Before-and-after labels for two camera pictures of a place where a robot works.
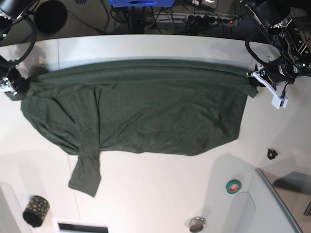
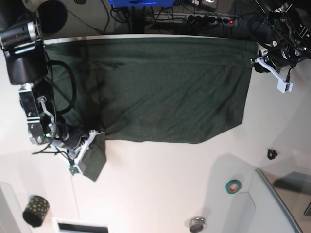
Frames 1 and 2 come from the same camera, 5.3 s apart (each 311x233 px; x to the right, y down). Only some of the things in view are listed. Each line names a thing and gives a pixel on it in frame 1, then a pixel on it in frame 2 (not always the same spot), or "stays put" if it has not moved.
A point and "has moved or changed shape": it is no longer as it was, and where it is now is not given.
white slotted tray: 69,225 stays put
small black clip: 273,153 stays put
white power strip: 194,18 stays put
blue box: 141,3 stays put
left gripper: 20,85 -> 71,135
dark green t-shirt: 153,107 has moved or changed shape
